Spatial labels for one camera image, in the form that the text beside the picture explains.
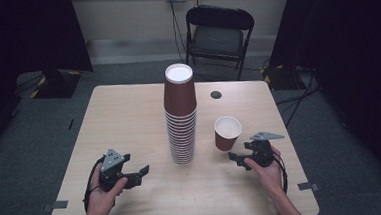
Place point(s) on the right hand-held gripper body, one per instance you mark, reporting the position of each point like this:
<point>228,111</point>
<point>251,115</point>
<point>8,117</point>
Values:
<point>263,149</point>

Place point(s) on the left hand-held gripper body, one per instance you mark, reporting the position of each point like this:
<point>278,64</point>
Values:
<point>112,169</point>

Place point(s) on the brown paper cup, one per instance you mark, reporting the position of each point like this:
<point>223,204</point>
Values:
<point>226,138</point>

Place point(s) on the stack of brown cups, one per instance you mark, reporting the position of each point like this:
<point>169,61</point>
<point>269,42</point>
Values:
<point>181,121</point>

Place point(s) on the person's right hand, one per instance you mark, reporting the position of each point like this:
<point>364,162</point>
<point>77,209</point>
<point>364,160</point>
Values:
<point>268,178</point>

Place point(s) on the person's left hand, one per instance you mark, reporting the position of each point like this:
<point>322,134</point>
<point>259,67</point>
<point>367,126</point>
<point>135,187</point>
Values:
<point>100,199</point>

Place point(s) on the grey tape strip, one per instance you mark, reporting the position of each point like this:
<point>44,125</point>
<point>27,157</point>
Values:
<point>307,186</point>
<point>57,205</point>

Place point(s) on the black table grommet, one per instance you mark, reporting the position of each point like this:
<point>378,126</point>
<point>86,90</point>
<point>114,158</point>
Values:
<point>216,95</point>

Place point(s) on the black stand base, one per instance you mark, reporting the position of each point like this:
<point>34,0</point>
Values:
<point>57,84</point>
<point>278,78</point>

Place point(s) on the black folding chair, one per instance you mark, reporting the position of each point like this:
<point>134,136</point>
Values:
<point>217,35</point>

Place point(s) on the black curtain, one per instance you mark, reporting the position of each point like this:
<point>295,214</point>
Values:
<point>24,37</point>
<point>351,44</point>

